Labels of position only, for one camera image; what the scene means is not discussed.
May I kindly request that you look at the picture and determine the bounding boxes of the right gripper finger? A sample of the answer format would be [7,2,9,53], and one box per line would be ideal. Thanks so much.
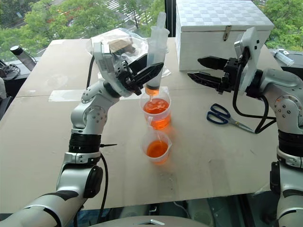
[197,56,228,70]
[187,72,223,91]

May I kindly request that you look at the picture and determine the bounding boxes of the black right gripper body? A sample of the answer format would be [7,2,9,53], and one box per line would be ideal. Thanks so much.
[216,54,247,94]

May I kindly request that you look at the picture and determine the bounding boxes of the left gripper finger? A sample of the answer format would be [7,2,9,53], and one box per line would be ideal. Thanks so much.
[129,53,149,74]
[134,61,165,89]

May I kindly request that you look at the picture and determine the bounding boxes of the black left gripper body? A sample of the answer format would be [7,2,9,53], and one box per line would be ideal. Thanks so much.
[115,60,143,96]

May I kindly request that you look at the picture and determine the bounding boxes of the large clear plastic syringe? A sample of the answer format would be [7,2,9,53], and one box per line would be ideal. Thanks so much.
[144,11,170,96]

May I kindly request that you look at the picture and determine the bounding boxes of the clear cup with red liquid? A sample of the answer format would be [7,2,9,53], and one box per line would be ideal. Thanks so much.
[140,86,172,131]
[141,117,172,166]

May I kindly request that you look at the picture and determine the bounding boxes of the small clear syringe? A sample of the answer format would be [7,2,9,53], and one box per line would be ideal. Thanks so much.
[271,48,295,67]

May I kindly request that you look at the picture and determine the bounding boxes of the brown block in bag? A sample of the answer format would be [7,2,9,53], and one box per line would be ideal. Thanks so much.
[109,39,134,54]

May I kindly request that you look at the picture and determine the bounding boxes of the clear plastic bag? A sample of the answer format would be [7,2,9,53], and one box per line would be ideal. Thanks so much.
[85,27,171,77]

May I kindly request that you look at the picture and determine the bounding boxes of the white checkered lidded box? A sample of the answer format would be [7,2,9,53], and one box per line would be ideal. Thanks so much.
[175,0,275,72]

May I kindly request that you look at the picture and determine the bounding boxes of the black cylindrical bottle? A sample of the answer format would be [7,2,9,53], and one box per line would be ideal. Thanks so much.
[9,45,37,71]

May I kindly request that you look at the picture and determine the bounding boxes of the grey rounded robot torso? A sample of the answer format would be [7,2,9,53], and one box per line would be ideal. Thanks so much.
[93,214,210,227]

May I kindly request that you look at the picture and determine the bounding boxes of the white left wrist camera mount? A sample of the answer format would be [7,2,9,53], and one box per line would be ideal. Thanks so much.
[93,42,133,98]

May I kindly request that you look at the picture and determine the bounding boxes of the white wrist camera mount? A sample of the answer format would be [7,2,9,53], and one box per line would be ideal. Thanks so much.
[93,42,133,98]
[233,26,261,96]

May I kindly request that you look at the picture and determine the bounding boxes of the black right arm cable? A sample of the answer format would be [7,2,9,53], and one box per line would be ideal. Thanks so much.
[232,62,277,134]

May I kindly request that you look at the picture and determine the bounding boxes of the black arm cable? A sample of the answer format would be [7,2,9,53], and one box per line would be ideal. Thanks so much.
[232,62,277,134]
[86,56,109,224]

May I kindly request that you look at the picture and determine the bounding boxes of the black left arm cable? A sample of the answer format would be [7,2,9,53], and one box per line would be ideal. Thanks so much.
[86,56,109,224]

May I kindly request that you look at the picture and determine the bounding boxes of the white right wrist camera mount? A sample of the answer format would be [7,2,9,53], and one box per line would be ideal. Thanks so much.
[233,26,261,96]

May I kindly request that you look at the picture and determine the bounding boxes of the blue handled scissors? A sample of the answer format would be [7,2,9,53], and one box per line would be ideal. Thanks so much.
[206,103,255,133]

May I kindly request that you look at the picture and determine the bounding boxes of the dark window post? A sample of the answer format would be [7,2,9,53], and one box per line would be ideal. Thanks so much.
[164,0,177,38]

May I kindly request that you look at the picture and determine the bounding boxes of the tangled black cables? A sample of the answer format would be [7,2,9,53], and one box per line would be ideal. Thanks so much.
[1,62,21,79]

